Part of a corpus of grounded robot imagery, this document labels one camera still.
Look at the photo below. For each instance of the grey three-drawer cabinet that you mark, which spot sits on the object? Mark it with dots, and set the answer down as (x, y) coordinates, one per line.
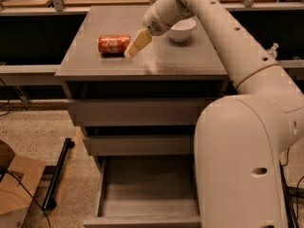
(209, 87)

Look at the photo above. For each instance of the grey metal rail frame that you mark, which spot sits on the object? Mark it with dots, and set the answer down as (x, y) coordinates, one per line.
(28, 70)

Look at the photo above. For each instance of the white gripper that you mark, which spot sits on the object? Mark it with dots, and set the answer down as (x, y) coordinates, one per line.
(152, 22)

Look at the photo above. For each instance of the grey top drawer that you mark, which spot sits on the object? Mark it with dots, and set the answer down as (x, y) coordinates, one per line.
(183, 111)

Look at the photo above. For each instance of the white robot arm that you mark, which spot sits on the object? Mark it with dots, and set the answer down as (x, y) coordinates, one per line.
(238, 139)

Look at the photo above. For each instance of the brown cardboard box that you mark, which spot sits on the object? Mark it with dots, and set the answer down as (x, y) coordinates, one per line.
(21, 178)

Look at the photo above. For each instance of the grey middle drawer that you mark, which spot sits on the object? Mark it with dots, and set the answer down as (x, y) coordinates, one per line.
(138, 145)

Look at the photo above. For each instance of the black bar right floor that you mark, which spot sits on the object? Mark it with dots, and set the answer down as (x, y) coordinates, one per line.
(289, 193)

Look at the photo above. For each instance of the red coke can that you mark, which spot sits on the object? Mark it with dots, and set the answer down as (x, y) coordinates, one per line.
(113, 44)

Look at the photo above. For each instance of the black bar floor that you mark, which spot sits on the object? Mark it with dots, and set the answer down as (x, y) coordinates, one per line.
(289, 193)
(55, 172)

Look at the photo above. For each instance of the black bar left floor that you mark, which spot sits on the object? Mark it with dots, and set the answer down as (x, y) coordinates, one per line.
(55, 172)

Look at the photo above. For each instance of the white ceramic bowl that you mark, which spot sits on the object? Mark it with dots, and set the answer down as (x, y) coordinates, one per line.
(182, 30)

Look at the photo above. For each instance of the grey open bottom drawer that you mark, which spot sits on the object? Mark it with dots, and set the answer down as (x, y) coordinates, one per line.
(146, 192)

